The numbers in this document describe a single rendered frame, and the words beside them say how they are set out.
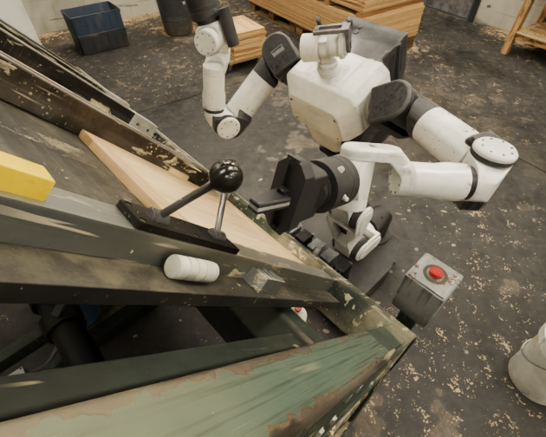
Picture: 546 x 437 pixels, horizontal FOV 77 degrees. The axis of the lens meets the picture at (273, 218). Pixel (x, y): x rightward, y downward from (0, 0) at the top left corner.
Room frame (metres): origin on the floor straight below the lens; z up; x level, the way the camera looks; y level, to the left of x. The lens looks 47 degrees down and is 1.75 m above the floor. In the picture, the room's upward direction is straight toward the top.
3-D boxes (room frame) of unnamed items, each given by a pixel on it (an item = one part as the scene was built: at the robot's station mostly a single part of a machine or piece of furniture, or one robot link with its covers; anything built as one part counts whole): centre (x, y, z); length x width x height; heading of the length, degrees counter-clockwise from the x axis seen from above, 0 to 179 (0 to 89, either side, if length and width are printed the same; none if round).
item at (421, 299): (0.54, -0.46, 0.84); 0.12 x 0.12 x 0.18; 43
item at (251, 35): (4.25, 0.45, 0.20); 0.61 x 0.53 x 0.40; 34
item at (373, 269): (1.19, -0.44, 0.19); 0.64 x 0.52 x 0.33; 133
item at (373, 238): (1.21, -0.46, 0.28); 0.21 x 0.20 x 0.13; 133
